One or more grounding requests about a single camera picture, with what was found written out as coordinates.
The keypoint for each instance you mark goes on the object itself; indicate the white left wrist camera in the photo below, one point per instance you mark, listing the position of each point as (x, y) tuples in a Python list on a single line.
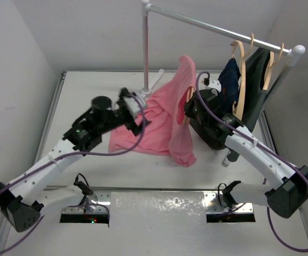
[(135, 103)]

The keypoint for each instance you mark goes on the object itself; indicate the beige hanger with green garment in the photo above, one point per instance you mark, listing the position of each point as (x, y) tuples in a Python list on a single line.
[(269, 68)]

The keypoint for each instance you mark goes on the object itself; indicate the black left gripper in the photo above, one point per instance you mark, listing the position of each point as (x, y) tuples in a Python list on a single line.
[(134, 127)]

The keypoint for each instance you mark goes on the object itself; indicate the beige plastic hanger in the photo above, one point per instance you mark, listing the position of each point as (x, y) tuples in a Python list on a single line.
[(189, 96)]

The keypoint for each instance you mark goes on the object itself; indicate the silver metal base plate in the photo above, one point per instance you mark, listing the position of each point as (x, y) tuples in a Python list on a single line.
[(104, 202)]

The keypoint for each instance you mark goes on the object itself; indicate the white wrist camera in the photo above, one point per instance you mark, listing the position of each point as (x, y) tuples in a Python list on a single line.
[(212, 84), (135, 103)]

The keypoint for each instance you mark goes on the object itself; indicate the navy blue garment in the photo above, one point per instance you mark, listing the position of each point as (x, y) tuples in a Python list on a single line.
[(229, 80)]

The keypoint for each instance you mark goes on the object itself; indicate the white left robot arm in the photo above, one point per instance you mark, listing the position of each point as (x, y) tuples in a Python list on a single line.
[(24, 200)]

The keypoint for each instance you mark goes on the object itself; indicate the beige hanger with blue garment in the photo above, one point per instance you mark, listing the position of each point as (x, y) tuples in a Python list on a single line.
[(239, 109)]

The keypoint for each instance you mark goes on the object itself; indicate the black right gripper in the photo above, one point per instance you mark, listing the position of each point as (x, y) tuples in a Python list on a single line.
[(188, 110)]

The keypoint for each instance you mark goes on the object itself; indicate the pink t shirt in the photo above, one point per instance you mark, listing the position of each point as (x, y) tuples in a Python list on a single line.
[(168, 133)]

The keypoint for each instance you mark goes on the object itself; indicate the dark green garment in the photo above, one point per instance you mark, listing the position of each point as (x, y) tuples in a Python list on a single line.
[(255, 96)]

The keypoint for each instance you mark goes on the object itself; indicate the white metal clothes rack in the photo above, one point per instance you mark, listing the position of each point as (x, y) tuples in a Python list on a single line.
[(205, 29)]

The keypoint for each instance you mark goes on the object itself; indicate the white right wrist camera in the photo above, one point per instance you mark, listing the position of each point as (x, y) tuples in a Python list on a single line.
[(212, 84)]

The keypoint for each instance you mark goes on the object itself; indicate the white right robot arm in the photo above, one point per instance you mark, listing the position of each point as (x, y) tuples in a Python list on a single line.
[(287, 187)]

